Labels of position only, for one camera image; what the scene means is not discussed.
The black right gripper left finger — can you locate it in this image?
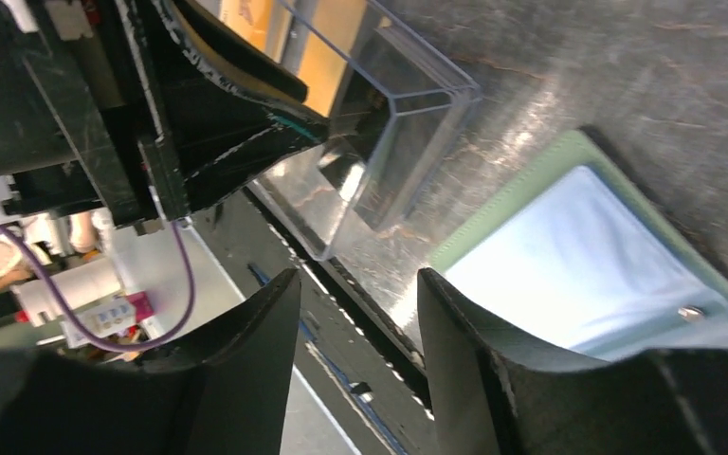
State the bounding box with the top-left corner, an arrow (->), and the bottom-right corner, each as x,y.
0,269 -> 300,454

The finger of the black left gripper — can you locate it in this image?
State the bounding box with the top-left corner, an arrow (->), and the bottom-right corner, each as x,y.
172,1 -> 307,103
150,1 -> 330,211

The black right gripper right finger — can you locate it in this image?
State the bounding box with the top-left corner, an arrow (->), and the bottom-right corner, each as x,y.
417,268 -> 728,454

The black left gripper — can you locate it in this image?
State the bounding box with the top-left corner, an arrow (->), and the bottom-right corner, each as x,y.
0,1 -> 189,226

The green card holder wallet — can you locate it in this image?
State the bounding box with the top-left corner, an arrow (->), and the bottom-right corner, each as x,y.
429,130 -> 728,360

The clear acrylic card tray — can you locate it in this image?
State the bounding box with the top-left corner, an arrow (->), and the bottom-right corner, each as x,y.
252,1 -> 482,261

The orange credit card stack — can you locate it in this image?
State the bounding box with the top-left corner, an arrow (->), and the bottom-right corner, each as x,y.
219,0 -> 276,55

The gold credit card stack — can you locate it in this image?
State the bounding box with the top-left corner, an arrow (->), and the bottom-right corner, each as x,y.
298,0 -> 367,117

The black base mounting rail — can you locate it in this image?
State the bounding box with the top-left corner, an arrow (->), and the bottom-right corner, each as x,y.
192,191 -> 438,454

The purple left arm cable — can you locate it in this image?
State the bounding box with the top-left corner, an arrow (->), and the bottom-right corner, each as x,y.
0,216 -> 197,355

